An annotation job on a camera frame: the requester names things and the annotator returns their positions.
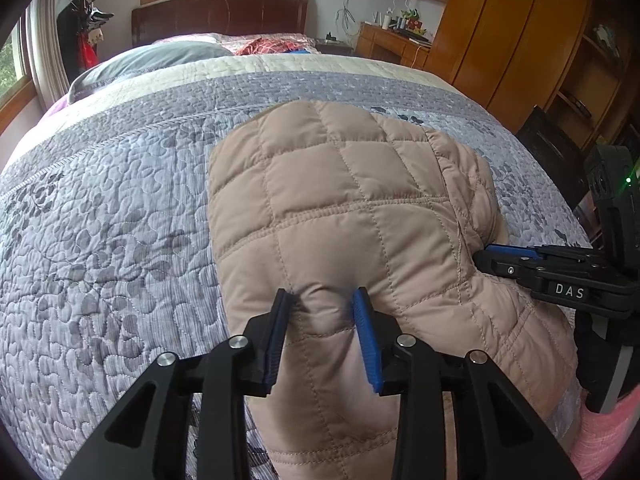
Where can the black coat rack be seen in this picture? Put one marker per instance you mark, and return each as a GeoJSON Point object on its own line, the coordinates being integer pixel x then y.
{"type": "Point", "coordinates": [82, 25]}

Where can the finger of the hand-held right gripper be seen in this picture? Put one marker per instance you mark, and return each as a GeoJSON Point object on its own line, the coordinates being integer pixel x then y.
{"type": "Point", "coordinates": [510, 250]}
{"type": "Point", "coordinates": [505, 267]}

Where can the wooden desk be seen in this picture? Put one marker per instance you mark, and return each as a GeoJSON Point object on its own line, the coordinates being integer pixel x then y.
{"type": "Point", "coordinates": [385, 42]}

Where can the colourful toy figure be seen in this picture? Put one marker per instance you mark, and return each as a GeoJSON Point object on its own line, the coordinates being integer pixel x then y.
{"type": "Point", "coordinates": [412, 17]}

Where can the grey pillow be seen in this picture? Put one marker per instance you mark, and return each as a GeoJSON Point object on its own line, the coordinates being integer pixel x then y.
{"type": "Point", "coordinates": [150, 60]}

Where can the wooden wardrobe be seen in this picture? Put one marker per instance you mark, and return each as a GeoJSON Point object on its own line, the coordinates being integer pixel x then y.
{"type": "Point", "coordinates": [510, 25]}

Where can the white bottle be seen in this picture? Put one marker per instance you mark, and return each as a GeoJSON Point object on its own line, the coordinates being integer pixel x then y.
{"type": "Point", "coordinates": [386, 20]}

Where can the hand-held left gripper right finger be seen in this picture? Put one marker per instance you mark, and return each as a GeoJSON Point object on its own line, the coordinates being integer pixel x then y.
{"type": "Point", "coordinates": [367, 345]}

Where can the dark brown headboard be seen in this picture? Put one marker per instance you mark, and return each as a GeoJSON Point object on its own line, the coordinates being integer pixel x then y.
{"type": "Point", "coordinates": [220, 15]}

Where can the person's right forearm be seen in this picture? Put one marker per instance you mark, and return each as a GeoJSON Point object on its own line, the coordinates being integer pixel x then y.
{"type": "Point", "coordinates": [605, 445]}

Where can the black chair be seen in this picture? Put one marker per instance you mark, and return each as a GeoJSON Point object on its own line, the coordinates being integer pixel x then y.
{"type": "Point", "coordinates": [550, 145]}

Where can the tan quilted jacket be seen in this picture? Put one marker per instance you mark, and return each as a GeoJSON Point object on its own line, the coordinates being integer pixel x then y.
{"type": "Point", "coordinates": [350, 185]}

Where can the pink purple blanket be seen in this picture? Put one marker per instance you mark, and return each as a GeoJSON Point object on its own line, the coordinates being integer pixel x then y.
{"type": "Point", "coordinates": [57, 106]}

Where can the grey quilted bedspread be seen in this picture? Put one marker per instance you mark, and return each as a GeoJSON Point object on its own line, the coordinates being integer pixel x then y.
{"type": "Point", "coordinates": [125, 210]}

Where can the red plaid cloth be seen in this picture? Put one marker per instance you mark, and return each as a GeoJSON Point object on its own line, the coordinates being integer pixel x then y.
{"type": "Point", "coordinates": [265, 46]}

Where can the light sheer curtain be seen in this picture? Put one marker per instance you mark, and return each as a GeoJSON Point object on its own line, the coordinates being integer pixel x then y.
{"type": "Point", "coordinates": [47, 50]}

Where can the dark nightstand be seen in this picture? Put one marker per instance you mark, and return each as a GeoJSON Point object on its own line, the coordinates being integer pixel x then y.
{"type": "Point", "coordinates": [334, 49]}

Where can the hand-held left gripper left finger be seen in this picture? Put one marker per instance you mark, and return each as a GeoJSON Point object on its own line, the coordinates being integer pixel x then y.
{"type": "Point", "coordinates": [277, 340]}

